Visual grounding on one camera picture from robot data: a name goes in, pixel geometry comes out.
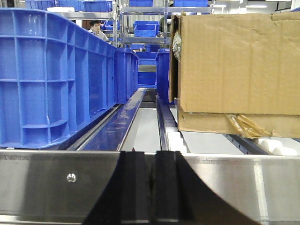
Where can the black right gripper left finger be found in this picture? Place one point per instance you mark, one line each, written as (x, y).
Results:
(125, 199)

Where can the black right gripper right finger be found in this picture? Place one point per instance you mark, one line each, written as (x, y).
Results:
(182, 198)

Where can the stainless steel shelf rack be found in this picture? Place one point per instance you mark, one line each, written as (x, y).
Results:
(60, 186)

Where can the white conveyor roller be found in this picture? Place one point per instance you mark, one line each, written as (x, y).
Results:
(276, 147)

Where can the worn brown cardboard box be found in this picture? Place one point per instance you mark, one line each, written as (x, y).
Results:
(237, 74)

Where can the large blue crate upper shelf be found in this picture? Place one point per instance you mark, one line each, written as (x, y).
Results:
(56, 78)

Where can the person in grey hoodie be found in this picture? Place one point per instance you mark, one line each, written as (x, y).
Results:
(95, 28)

